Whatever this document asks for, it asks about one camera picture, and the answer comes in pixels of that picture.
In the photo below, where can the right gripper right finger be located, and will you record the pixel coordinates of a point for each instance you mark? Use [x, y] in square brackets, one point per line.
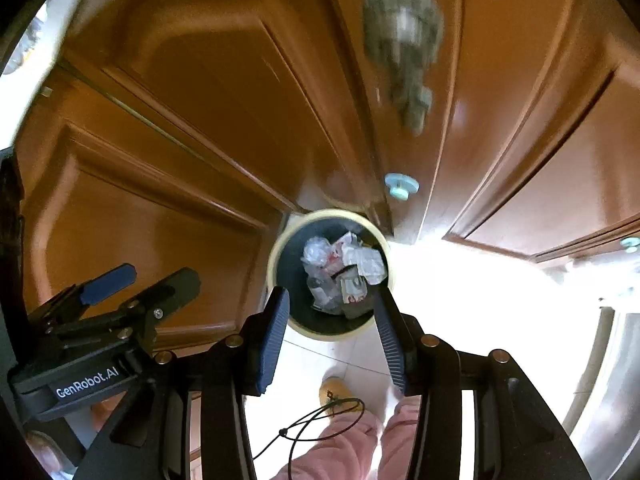
[516, 434]

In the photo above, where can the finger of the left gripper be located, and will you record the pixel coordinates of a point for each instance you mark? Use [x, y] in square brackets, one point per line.
[108, 284]
[63, 324]

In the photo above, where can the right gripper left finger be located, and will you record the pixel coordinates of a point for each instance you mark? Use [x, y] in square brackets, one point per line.
[148, 434]

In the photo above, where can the round yellow-rimmed trash bin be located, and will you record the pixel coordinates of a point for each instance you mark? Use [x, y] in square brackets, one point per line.
[333, 264]

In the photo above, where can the person's left hand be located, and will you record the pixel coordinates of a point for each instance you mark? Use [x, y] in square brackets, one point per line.
[51, 458]

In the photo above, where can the wooden corner cabinet door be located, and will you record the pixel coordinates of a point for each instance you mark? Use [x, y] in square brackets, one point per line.
[103, 188]

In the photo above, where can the pink trouser legs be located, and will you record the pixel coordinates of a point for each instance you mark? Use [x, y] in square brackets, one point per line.
[348, 444]

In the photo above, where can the left yellow slipper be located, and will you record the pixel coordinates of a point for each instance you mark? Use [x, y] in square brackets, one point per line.
[334, 389]

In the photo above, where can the round cabinet knob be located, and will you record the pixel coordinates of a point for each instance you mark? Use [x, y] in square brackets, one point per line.
[401, 186]

